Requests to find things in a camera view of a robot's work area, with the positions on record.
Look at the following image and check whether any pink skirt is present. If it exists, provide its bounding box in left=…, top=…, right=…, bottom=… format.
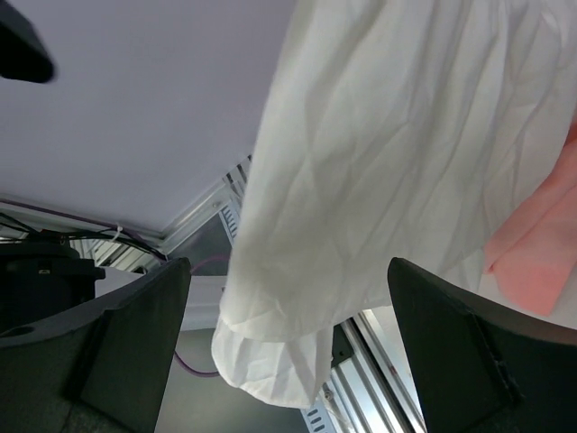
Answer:
left=484, top=126, right=576, bottom=316

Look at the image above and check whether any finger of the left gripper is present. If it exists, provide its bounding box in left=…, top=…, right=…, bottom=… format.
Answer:
left=1, top=0, right=56, bottom=84

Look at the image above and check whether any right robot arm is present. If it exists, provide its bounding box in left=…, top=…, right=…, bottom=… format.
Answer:
left=1, top=243, right=576, bottom=432

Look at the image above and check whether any white skirt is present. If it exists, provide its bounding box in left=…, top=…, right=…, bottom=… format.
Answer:
left=212, top=1, right=576, bottom=409

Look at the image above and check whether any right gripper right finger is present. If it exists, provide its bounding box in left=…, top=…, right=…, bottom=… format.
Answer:
left=388, top=258, right=576, bottom=432

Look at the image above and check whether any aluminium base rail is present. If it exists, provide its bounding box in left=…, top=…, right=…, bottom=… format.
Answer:
left=302, top=307, right=426, bottom=433

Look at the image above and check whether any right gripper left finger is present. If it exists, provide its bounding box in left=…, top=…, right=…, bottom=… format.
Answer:
left=1, top=258, right=191, bottom=432

